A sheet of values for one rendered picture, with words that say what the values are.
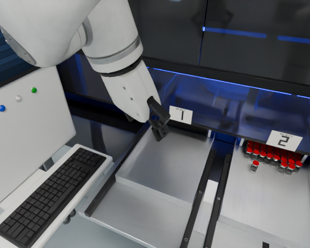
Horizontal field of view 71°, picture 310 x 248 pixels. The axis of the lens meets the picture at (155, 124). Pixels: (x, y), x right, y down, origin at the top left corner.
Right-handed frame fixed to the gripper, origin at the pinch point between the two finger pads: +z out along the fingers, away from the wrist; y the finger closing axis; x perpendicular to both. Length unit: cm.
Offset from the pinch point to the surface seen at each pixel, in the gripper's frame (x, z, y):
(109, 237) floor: -36, 113, -48
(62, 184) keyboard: -25, 30, -32
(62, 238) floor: -58, 105, -68
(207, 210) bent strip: 2.3, 35.6, 10.3
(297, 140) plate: 35, 30, 19
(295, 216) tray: 19, 42, 28
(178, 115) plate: 20.1, 25.3, -15.8
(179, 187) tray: 2.2, 34.9, -0.9
